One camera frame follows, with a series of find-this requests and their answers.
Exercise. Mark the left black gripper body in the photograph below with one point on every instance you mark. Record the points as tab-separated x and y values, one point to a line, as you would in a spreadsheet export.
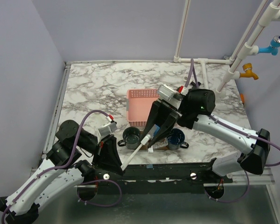
90	143

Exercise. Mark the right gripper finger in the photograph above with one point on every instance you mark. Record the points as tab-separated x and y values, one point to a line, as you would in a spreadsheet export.
168	126
154	120

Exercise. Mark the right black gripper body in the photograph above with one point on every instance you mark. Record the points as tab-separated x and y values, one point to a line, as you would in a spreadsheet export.
171	108

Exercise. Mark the pink plastic basket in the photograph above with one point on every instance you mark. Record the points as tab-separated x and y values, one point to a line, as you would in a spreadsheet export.
138	105

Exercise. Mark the dark blue mug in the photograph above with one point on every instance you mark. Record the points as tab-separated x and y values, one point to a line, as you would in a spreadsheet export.
176	139

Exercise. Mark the dark green mug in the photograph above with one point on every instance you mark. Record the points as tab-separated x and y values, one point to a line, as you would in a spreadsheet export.
131	138

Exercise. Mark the brown wooden oval tray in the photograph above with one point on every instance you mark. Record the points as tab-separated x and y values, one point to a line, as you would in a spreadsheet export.
144	147

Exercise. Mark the blue toothpaste tube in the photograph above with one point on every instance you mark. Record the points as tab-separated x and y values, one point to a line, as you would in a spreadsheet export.
155	129

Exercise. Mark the clear textured acrylic holder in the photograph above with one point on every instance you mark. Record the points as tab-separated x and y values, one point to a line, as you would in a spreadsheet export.
160	144

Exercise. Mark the white capped toothbrush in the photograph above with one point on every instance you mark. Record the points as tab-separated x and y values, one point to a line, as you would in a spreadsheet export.
150	150

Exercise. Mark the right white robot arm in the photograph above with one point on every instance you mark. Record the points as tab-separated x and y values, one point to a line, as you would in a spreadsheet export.
193	109

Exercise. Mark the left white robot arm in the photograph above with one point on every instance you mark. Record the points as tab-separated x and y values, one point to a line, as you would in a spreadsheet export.
77	158

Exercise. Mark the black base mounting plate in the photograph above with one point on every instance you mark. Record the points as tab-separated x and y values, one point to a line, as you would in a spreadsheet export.
148	179

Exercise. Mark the orange object at edge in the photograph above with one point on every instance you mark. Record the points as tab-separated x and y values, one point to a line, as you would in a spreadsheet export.
242	98

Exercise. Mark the yellow tap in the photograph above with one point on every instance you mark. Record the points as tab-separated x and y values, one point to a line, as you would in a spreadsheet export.
248	73

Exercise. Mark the blue tap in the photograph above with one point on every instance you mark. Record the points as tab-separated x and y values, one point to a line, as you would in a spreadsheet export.
273	47

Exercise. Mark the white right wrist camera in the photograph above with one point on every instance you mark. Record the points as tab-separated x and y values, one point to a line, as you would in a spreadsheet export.
171	96

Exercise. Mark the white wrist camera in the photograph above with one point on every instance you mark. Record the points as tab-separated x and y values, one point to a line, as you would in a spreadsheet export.
171	96
106	129

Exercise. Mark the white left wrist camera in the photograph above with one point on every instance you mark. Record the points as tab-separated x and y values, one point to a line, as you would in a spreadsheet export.
106	129

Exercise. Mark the aluminium rail frame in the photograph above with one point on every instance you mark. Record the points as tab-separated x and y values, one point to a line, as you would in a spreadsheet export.
56	114

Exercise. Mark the white pvc pipe frame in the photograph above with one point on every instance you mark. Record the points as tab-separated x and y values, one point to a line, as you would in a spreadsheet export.
219	35

